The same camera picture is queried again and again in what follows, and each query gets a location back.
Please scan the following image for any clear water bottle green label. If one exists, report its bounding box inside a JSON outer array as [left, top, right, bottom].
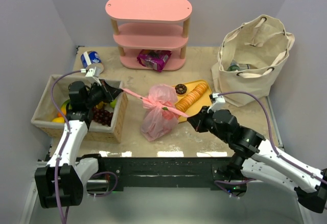
[[227, 59, 251, 72]]

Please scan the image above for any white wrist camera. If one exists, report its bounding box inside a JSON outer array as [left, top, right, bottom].
[[207, 93, 225, 114], [80, 67, 101, 84]]

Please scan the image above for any pink three-tier shelf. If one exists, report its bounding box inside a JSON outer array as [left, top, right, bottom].
[[105, 0, 192, 71]]

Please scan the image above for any yellow plastic tray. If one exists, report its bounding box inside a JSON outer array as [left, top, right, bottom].
[[175, 80, 212, 116]]

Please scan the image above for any pink plastic bag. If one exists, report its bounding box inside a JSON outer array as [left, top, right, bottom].
[[123, 84, 190, 142]]

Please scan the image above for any long baguette bread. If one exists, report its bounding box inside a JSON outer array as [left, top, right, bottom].
[[175, 83, 208, 112]]

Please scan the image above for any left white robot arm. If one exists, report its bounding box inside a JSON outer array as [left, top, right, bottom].
[[35, 79, 123, 209]]

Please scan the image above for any green fruit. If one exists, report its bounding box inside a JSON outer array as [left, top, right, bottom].
[[110, 99, 117, 108]]

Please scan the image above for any orange mango fruit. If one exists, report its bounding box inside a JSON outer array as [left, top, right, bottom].
[[57, 99, 72, 117]]

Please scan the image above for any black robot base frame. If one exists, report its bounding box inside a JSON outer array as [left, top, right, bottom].
[[45, 152, 256, 198]]

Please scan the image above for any yellow banana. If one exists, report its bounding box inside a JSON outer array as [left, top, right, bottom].
[[96, 102, 104, 109]]

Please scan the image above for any cream canvas tote bag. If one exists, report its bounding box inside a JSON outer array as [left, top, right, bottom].
[[211, 15, 295, 107]]

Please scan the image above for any blue white tin can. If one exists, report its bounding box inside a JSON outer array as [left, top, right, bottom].
[[80, 51, 104, 74]]

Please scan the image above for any purple snack packet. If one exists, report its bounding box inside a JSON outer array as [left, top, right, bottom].
[[137, 50, 172, 72]]

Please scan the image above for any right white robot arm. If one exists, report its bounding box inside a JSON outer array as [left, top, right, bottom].
[[187, 106, 326, 213]]

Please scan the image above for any chocolate donut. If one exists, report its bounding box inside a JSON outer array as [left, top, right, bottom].
[[175, 83, 188, 96]]

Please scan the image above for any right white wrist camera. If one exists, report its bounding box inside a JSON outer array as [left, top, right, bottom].
[[207, 93, 225, 114]]

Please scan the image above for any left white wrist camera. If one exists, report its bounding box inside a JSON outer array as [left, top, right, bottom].
[[80, 67, 101, 84]]

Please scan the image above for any dark red grapes bunch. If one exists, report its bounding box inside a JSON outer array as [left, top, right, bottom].
[[92, 107, 113, 127]]

